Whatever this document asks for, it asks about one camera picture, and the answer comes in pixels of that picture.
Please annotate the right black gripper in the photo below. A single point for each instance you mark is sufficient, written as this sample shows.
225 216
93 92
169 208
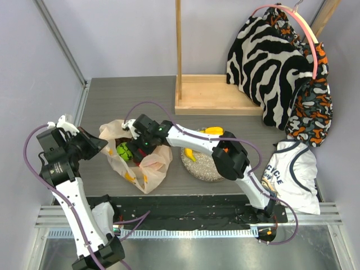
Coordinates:
136 146

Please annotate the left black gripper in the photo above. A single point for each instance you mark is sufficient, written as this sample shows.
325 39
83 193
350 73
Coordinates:
91 149

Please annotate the green fake fruit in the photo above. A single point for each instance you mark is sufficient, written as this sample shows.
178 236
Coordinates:
124 152

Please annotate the yellow fake banana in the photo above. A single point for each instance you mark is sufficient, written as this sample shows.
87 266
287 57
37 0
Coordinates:
189 153

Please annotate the yellow fake bell pepper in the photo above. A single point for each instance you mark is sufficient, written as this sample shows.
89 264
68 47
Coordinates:
214 130

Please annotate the dark fake grapes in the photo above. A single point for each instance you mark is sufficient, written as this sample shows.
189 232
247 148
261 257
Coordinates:
122 140

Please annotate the red fake dragon fruit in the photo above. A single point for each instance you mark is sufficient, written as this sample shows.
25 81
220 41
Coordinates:
138 157

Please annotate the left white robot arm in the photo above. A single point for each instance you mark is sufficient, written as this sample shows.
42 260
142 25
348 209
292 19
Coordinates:
97 247

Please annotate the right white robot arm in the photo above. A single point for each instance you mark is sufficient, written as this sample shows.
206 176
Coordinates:
229 155

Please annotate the speckled ceramic plate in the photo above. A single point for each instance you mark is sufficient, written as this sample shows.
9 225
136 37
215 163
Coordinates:
203 169

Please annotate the wooden rack base tray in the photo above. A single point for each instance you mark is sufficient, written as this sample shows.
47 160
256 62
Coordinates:
211 95

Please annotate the wooden rack left pole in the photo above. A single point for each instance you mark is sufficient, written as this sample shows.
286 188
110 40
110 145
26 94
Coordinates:
179 47

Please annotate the wooden rack pole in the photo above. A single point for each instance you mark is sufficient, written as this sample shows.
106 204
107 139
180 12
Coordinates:
179 47
323 15

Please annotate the zebra print garment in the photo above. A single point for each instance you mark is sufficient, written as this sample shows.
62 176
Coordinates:
268 69

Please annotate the white printed tank top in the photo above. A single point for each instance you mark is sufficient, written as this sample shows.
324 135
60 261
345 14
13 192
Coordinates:
291 174

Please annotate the orange patterned dark garment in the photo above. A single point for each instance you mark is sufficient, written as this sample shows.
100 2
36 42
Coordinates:
312 113

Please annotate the pink clothes hanger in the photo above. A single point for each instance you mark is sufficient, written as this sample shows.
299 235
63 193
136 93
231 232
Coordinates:
311 38

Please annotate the wooden rack right pole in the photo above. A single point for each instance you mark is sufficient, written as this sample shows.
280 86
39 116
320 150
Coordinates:
323 15

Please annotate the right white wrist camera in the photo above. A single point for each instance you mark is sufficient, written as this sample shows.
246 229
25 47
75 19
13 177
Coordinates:
128 125

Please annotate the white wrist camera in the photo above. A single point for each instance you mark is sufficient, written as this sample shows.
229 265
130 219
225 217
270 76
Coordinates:
128 125
66 123

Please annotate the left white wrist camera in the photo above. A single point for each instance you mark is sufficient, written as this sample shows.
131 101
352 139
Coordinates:
66 123

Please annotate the black mounting base plate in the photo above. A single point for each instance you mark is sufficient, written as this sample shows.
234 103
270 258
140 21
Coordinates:
187 213

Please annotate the aluminium frame rail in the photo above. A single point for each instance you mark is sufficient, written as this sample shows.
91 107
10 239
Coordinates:
227 236

